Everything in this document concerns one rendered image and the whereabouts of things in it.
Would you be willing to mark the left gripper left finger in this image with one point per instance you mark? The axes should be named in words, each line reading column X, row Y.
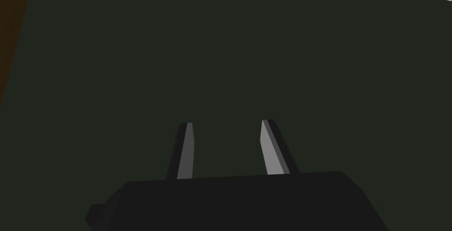
column 184, row 153

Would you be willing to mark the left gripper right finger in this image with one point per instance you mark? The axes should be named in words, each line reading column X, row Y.
column 275, row 153

